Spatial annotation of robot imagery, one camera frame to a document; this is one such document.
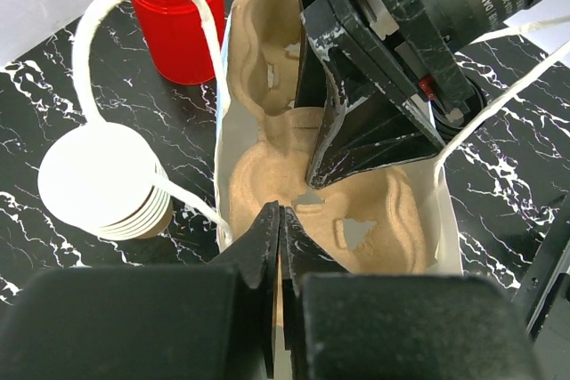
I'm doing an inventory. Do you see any red straw holder cup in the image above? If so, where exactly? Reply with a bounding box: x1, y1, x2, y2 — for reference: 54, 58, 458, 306
131, 0, 225, 85

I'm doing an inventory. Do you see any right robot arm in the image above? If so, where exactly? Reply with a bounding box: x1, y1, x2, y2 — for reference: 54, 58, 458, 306
295, 0, 542, 189

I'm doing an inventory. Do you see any light blue paper bag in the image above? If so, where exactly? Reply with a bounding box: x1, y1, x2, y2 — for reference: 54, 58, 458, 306
70, 0, 570, 380

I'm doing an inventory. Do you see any brown pulp cup carrier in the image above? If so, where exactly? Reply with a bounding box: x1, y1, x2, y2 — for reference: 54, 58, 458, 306
224, 0, 431, 332

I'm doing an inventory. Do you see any black marble pattern mat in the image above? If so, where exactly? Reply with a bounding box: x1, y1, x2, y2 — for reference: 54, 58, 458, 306
1, 0, 569, 309

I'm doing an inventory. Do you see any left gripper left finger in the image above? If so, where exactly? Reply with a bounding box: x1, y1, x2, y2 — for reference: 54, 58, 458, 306
210, 202, 281, 379

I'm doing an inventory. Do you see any stack of paper cups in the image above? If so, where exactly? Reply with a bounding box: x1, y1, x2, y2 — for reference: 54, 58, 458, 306
37, 121, 173, 241

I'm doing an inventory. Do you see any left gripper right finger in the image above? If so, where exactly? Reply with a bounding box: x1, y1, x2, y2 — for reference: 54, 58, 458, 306
280, 206, 348, 379

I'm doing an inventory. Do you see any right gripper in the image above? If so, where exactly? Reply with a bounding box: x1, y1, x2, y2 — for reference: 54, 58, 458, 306
295, 0, 484, 189

